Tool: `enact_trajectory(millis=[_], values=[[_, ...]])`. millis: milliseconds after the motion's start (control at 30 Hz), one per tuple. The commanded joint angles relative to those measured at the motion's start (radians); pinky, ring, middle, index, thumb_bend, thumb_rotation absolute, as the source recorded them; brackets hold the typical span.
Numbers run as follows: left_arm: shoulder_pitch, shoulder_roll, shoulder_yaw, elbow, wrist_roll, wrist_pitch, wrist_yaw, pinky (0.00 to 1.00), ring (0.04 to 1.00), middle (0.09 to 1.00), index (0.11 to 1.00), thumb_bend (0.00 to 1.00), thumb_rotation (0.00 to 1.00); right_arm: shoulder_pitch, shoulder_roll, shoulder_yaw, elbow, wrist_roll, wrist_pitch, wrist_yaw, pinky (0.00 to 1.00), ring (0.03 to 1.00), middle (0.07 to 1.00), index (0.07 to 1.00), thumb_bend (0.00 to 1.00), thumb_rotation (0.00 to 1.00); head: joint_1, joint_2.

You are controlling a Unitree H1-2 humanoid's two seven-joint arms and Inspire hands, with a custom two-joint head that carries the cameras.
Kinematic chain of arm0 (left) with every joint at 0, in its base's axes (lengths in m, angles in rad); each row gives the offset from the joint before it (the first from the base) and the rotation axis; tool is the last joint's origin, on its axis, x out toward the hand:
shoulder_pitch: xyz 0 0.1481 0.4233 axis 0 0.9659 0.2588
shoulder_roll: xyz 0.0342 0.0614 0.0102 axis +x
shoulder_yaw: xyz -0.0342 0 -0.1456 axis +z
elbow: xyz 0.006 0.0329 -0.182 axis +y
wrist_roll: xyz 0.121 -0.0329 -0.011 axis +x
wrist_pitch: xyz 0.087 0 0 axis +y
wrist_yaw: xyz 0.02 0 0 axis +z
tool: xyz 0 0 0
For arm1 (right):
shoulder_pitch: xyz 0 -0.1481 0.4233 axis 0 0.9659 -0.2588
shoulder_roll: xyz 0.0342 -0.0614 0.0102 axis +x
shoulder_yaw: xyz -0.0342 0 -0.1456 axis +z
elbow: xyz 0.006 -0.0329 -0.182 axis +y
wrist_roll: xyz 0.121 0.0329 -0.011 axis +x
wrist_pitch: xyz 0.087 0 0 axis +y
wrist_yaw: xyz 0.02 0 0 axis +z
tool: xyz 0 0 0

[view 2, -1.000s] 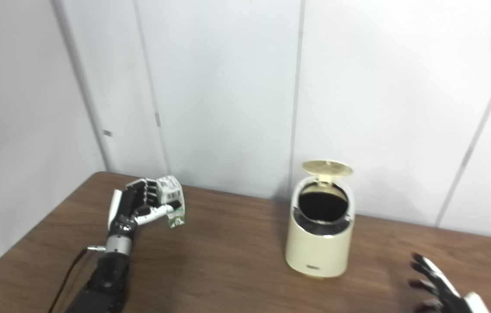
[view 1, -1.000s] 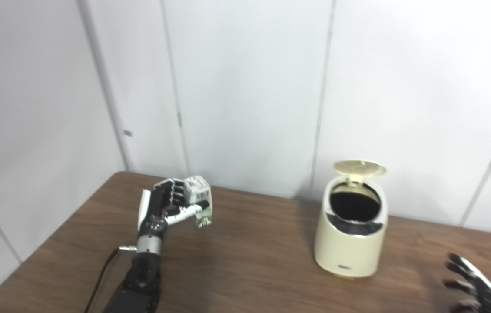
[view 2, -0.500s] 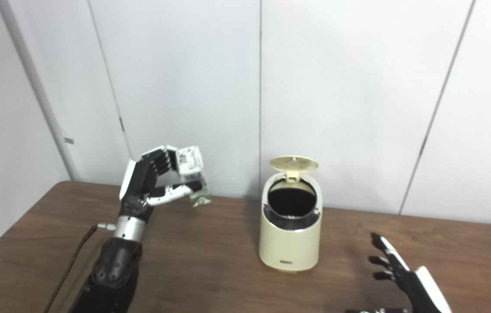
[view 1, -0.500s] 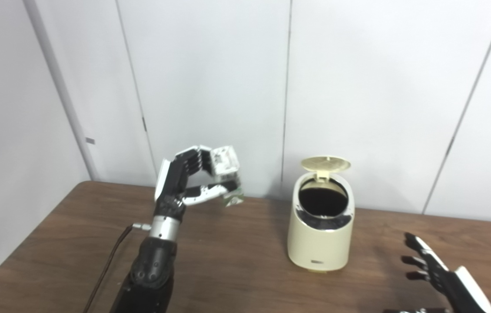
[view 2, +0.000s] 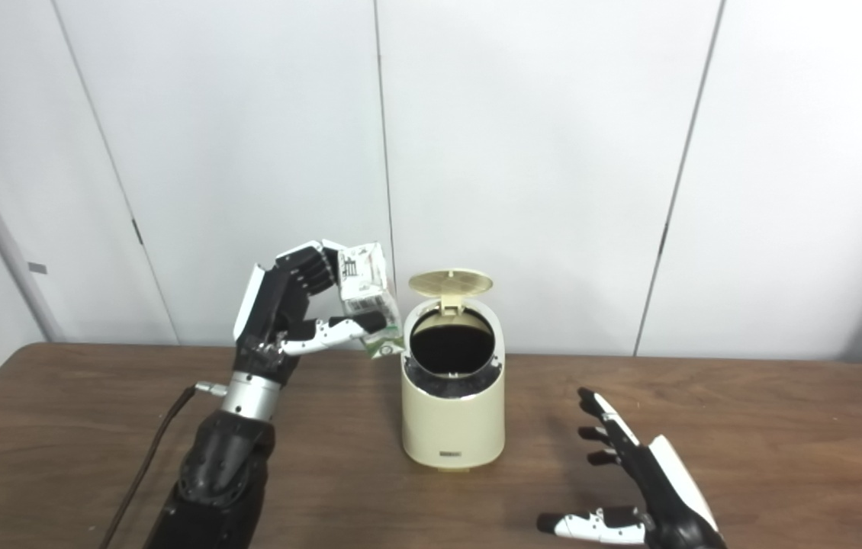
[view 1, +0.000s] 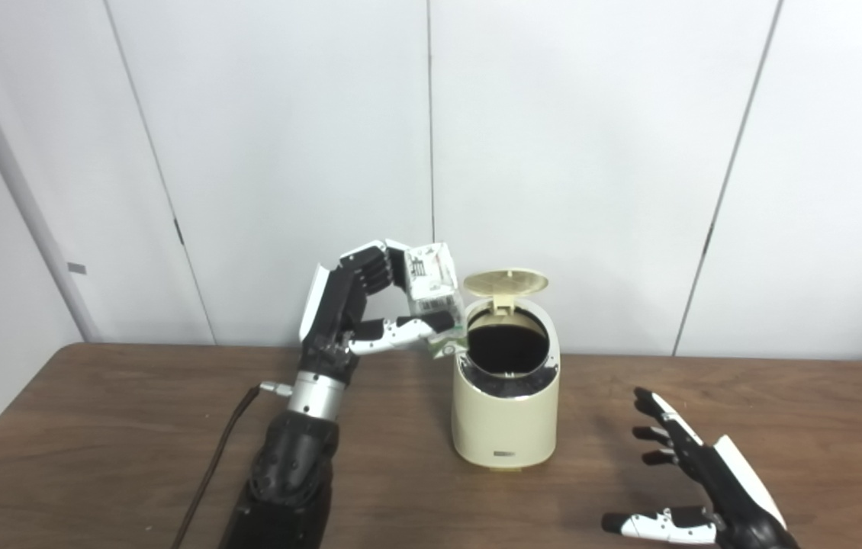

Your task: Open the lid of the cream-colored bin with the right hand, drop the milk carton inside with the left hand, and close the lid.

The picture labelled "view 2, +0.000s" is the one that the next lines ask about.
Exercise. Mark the cream round bin lid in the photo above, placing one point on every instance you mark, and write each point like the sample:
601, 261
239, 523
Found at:
450, 284

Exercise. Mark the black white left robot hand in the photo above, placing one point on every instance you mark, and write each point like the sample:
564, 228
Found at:
271, 313

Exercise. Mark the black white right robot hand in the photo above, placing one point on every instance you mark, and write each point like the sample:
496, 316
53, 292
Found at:
656, 480

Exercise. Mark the black bin liner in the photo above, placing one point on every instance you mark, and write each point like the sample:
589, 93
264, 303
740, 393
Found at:
446, 385

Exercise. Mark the white green milk carton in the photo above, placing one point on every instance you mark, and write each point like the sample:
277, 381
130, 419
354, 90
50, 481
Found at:
366, 286

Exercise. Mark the cream-colored bin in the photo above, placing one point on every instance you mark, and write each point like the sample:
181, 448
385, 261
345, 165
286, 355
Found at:
450, 427

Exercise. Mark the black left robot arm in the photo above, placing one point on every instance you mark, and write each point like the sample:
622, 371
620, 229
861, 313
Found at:
225, 473

